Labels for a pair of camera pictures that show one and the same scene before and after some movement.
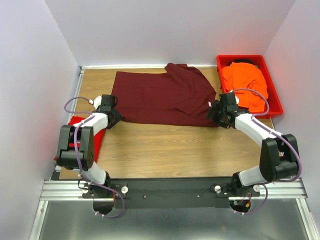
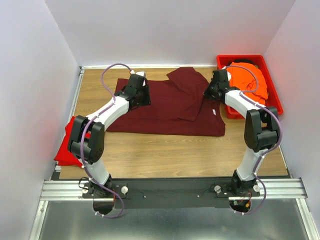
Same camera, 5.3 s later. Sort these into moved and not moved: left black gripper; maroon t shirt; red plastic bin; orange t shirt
Moved: left black gripper; maroon t shirt
Not moved: orange t shirt; red plastic bin
